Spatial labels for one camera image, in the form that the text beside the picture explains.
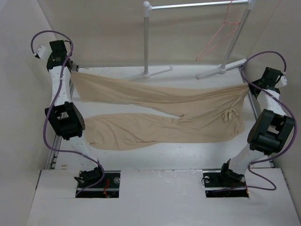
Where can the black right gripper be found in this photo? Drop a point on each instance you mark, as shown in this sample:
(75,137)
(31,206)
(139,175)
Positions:
(251,87)

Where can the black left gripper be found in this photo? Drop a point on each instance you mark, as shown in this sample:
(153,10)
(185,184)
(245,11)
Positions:
(71,62)

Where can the beige trousers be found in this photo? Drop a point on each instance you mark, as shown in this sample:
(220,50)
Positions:
(182,115)

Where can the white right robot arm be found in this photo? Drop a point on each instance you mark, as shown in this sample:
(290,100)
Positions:
(272,128)

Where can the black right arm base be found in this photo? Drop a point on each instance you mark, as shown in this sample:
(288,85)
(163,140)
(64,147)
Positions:
(224,183)

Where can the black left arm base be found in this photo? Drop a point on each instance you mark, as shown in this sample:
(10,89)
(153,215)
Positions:
(95,184)

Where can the white clothes rack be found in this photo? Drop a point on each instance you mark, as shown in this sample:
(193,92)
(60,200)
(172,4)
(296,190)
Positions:
(224,66)

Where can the pink wire hanger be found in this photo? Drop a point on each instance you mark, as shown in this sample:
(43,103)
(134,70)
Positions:
(216,39)

